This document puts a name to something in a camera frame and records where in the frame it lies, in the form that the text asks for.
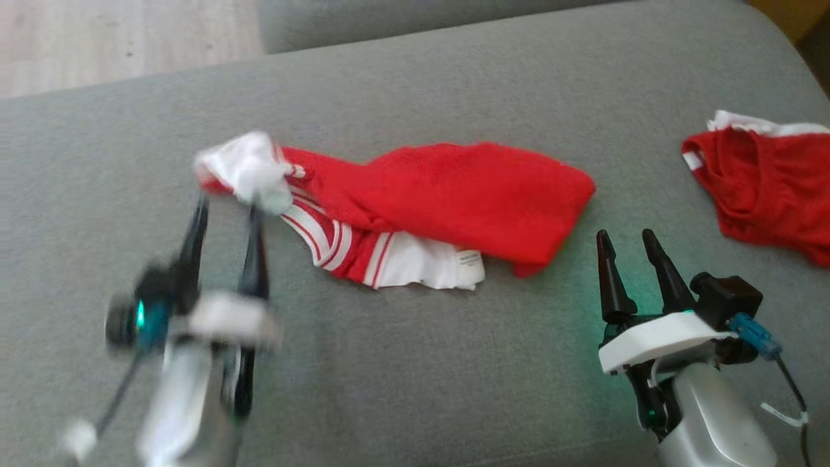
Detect grey sofa seat cushion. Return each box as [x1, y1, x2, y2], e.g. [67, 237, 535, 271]
[257, 0, 626, 55]

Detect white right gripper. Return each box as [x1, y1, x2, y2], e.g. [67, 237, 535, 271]
[595, 228, 737, 443]

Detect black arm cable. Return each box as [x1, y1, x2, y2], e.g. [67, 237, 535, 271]
[62, 352, 145, 462]
[760, 355, 812, 467]

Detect red white jersey with lettering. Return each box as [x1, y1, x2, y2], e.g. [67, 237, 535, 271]
[193, 131, 597, 291]

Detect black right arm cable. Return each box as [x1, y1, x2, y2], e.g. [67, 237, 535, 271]
[760, 355, 812, 467]

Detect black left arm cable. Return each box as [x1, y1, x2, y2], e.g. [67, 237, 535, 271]
[62, 352, 145, 462]

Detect red shorts with white trim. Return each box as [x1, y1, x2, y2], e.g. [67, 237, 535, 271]
[680, 110, 830, 269]

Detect grey sofa chaise cushion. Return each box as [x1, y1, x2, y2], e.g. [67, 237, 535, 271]
[0, 0, 830, 467]

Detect yellow sofa backrest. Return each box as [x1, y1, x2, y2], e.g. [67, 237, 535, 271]
[748, 0, 830, 44]

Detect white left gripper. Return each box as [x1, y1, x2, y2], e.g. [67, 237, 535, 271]
[170, 195, 283, 352]

